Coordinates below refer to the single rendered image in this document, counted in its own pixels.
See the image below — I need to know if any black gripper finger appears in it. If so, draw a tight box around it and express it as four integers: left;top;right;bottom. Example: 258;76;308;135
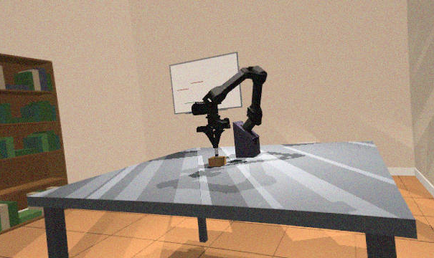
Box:
214;130;225;144
204;131;215;145

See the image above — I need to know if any tan wooden block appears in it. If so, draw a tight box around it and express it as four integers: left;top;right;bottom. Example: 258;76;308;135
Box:
208;156;227;166

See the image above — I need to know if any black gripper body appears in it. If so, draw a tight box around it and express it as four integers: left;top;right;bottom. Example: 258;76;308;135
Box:
197;113;231;133

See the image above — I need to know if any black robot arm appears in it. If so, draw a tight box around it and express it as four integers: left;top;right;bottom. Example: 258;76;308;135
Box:
192;66;267;133

